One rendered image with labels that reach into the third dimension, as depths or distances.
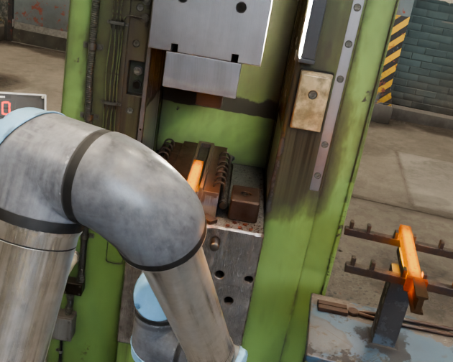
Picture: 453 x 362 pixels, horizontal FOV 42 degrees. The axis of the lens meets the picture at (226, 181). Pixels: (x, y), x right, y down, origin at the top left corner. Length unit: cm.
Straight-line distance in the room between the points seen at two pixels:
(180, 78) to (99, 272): 76
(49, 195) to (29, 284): 11
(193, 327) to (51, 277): 26
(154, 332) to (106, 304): 93
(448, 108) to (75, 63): 635
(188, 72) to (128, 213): 97
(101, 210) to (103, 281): 139
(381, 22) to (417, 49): 582
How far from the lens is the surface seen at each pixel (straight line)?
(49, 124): 70
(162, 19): 156
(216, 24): 155
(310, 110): 171
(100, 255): 198
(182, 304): 83
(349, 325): 167
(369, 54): 173
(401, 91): 760
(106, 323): 212
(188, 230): 67
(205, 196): 167
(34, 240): 70
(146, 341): 117
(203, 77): 157
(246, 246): 166
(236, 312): 178
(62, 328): 210
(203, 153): 198
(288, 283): 196
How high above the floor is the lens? 164
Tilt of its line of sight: 22 degrees down
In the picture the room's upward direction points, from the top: 10 degrees clockwise
